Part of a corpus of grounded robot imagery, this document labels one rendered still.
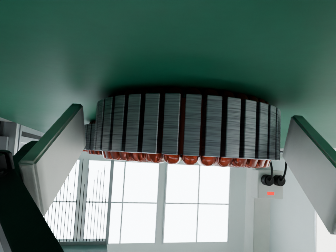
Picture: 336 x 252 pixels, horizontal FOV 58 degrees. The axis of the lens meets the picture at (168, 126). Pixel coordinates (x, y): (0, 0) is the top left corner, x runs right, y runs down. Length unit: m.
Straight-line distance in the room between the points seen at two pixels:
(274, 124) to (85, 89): 0.10
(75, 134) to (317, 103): 0.14
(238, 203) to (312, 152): 7.36
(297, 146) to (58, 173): 0.13
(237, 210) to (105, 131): 7.40
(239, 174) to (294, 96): 7.30
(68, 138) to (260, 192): 0.87
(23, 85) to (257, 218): 0.95
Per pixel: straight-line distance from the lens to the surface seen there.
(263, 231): 1.08
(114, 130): 0.15
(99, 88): 0.17
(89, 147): 0.33
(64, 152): 0.17
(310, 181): 0.18
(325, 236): 6.41
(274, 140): 0.16
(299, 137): 0.19
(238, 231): 7.65
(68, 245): 3.97
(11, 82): 0.18
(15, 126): 0.50
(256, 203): 1.05
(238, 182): 7.47
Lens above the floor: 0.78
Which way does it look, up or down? 5 degrees down
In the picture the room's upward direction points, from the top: 177 degrees counter-clockwise
